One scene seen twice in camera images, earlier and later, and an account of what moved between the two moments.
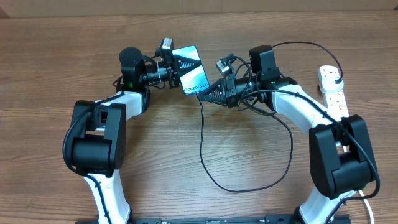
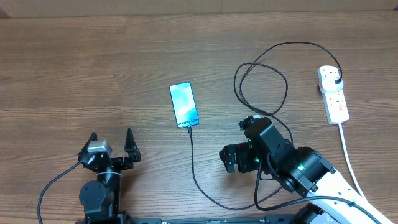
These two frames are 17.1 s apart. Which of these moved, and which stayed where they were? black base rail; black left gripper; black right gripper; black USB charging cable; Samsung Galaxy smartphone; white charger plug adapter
Moved: Samsung Galaxy smartphone; black USB charging cable; black left gripper; black right gripper
Stayed: white charger plug adapter; black base rail
